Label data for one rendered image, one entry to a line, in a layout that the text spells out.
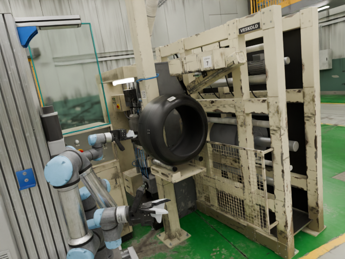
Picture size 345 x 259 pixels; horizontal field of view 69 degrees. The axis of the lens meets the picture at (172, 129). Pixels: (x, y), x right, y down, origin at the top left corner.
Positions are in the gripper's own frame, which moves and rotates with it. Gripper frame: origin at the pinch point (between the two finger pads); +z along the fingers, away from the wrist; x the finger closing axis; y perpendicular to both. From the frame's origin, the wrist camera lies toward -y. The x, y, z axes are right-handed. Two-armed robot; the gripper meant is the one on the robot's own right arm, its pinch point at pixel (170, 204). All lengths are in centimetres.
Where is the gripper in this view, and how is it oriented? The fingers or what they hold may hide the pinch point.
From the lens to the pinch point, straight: 119.0
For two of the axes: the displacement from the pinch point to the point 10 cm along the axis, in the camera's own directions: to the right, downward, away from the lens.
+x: -0.5, 0.7, -10.0
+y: 1.4, 9.9, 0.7
